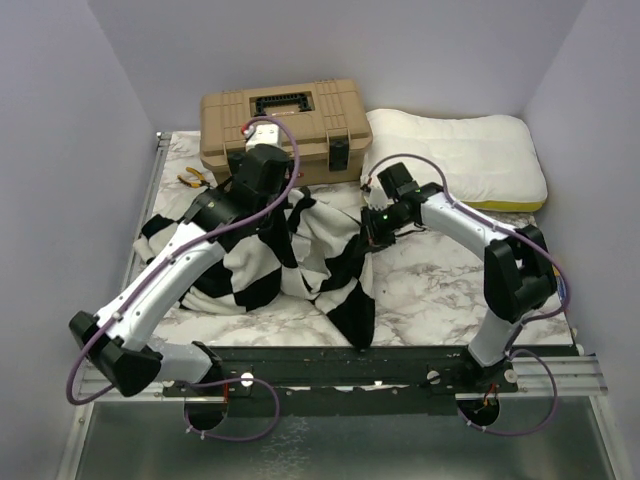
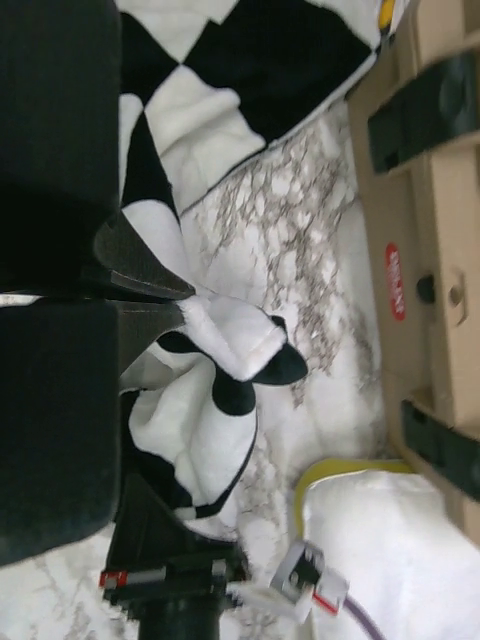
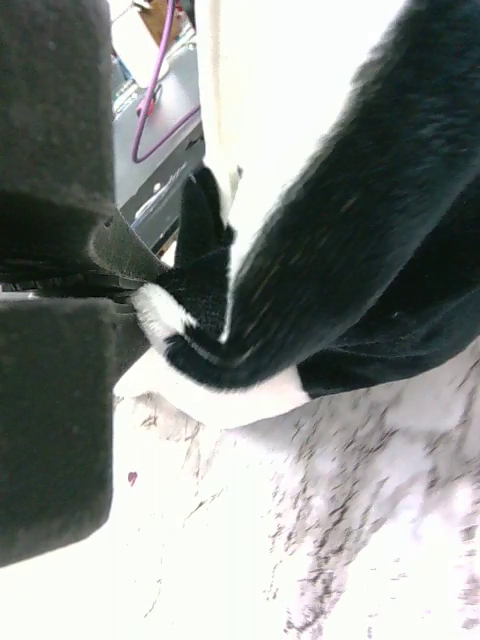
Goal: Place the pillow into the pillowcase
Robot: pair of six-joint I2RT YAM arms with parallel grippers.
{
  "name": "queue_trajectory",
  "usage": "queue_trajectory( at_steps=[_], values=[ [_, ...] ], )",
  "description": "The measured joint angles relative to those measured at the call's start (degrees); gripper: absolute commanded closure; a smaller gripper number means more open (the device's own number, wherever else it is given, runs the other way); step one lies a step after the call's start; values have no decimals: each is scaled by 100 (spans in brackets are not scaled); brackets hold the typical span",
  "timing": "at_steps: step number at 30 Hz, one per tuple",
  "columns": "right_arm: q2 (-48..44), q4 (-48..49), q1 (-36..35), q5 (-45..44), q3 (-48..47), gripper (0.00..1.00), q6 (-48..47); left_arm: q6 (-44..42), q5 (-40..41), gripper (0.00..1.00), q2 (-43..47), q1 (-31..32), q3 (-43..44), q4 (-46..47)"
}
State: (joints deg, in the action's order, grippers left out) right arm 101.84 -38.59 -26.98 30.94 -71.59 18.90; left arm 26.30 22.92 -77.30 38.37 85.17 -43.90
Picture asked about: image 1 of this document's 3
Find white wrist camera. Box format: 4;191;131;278
360;175;389;211
242;122;282;152

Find black white checkered pillowcase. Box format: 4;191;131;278
132;185;377;351

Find white pillow yellow edge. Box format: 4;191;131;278
360;109;548;213

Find aluminium left side rail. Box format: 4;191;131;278
120;131;173;291

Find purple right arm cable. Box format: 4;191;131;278
361;153;574;437

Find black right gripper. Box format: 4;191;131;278
355;204;413;258

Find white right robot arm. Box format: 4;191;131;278
361;163;557;391

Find yellow handled pliers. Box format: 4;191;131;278
176;167;211;189

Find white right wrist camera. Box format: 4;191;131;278
360;175;389;211

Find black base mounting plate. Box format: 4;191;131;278
99;341;521;417

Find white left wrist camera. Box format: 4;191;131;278
242;122;282;152

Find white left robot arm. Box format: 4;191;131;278
69;144;300;397

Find aluminium rail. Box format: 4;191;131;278
77;354;609;403
120;131;173;291

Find tan plastic toolbox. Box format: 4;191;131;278
200;79;373;186

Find aluminium front rail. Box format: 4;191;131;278
77;354;609;403

